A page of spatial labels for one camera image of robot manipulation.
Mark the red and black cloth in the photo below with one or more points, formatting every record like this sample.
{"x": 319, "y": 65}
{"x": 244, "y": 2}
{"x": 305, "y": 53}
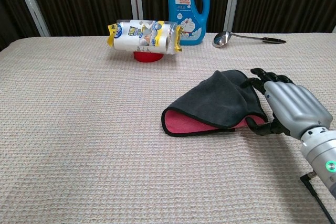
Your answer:
{"x": 215, "y": 100}

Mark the blue detergent pump bottle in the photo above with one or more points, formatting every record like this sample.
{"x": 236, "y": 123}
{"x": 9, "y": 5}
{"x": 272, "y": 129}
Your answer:
{"x": 187, "y": 24}

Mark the red plastic bowl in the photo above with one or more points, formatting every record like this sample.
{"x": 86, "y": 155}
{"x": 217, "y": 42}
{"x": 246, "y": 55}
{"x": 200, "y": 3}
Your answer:
{"x": 147, "y": 57}

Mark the beige woven tablecloth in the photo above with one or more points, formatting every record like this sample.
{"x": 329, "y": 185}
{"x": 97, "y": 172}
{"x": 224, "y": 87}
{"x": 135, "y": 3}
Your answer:
{"x": 92, "y": 129}

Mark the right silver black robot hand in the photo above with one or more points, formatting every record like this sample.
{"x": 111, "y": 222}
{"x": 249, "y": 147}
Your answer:
{"x": 296, "y": 108}

